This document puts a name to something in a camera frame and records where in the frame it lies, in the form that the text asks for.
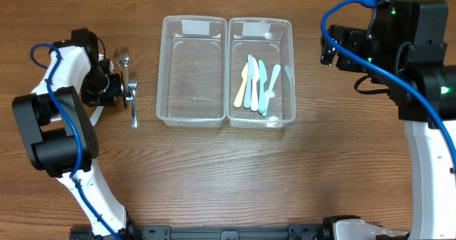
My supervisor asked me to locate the white plastic knife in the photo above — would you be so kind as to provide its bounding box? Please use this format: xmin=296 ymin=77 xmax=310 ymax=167
xmin=251 ymin=57 xmax=260 ymax=112

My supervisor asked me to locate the left clear plastic container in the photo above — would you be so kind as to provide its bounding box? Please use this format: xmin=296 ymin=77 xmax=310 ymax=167
xmin=156 ymin=15 xmax=227 ymax=128

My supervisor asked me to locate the black handled metal fork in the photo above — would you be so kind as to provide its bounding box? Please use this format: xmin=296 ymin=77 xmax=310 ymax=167
xmin=113 ymin=48 xmax=128 ymax=109

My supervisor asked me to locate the white plastic fork short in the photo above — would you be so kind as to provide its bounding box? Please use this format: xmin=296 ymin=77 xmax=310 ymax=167
xmin=90 ymin=106 xmax=104 ymax=126

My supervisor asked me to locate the clear plastic container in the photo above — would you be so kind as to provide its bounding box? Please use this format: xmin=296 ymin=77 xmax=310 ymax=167
xmin=156 ymin=15 xmax=227 ymax=128
xmin=226 ymin=18 xmax=296 ymax=128

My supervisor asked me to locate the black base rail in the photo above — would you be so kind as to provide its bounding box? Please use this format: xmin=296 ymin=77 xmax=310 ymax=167
xmin=69 ymin=216 xmax=410 ymax=240

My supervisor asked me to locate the mint green plastic knife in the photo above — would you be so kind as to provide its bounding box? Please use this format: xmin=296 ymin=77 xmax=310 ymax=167
xmin=258 ymin=60 xmax=267 ymax=114

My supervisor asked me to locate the yellow plastic knife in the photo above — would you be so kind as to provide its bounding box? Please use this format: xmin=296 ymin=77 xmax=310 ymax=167
xmin=233 ymin=63 xmax=249 ymax=108

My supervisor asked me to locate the right clear plastic container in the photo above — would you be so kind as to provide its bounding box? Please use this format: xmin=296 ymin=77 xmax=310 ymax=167
xmin=226 ymin=18 xmax=296 ymax=128

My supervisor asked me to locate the left blue cable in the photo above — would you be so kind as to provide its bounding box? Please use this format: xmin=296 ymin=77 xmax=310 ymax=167
xmin=29 ymin=43 xmax=124 ymax=240

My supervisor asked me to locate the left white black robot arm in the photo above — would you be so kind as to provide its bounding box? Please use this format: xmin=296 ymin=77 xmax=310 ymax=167
xmin=12 ymin=28 xmax=143 ymax=239

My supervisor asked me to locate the pale blue plastic knife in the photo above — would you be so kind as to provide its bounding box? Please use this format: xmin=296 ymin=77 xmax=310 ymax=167
xmin=243 ymin=55 xmax=255 ymax=109

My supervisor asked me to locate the small silver metal fork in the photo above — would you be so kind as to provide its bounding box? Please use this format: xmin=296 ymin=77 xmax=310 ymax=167
xmin=128 ymin=71 xmax=138 ymax=128

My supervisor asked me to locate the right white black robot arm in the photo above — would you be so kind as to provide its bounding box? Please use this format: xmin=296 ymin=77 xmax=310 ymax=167
xmin=319 ymin=0 xmax=455 ymax=239

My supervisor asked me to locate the silver metal fork wide handle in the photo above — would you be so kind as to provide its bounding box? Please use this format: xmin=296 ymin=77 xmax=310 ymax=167
xmin=120 ymin=46 xmax=131 ymax=102

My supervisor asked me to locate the light blue plastic knife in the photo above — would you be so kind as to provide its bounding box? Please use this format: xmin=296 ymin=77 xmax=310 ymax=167
xmin=262 ymin=64 xmax=281 ymax=117

